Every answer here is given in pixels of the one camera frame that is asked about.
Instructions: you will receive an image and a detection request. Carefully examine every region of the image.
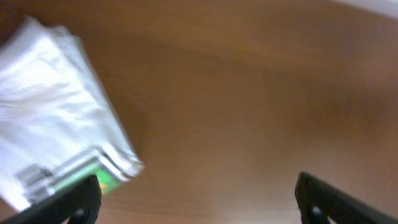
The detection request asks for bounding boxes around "white t-shirt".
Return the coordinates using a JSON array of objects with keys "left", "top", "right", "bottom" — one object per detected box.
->
[{"left": 1, "top": 18, "right": 144, "bottom": 212}]

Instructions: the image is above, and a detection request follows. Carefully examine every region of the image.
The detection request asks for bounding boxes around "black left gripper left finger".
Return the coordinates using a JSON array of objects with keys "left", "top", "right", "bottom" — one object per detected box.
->
[{"left": 1, "top": 175, "right": 102, "bottom": 224}]

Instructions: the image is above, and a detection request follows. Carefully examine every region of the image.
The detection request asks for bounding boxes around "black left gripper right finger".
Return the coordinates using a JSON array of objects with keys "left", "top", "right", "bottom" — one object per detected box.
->
[{"left": 295, "top": 172, "right": 397, "bottom": 224}]

